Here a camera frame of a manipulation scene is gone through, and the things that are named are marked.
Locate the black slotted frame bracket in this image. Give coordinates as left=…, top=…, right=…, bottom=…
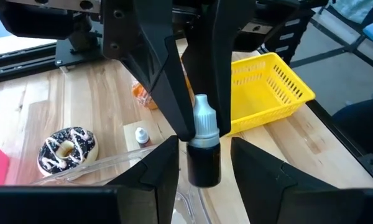
left=262, top=9, right=315, bottom=65

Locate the seeded toy bread loaf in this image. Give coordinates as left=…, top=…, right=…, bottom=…
left=131, top=55, right=193, bottom=111

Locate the clear plastic bin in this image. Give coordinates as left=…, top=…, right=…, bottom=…
left=32, top=144, right=212, bottom=224

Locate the yellow plastic basket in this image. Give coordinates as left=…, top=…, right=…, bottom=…
left=226, top=52, right=316, bottom=137

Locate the chocolate frosted toy donut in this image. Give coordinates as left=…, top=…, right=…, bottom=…
left=37, top=126, right=99, bottom=177

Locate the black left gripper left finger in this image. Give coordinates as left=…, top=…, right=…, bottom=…
left=0, top=136, right=180, bottom=224

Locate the light brown dropper bottle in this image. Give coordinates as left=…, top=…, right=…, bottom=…
left=134, top=126, right=152, bottom=149

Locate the black dropper bottle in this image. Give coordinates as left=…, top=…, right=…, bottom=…
left=186, top=93, right=222, bottom=189

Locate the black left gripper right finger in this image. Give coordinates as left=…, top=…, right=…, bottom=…
left=231, top=138, right=373, bottom=224

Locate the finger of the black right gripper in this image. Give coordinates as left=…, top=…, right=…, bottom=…
left=101, top=0, right=196, bottom=142
left=182, top=0, right=259, bottom=138

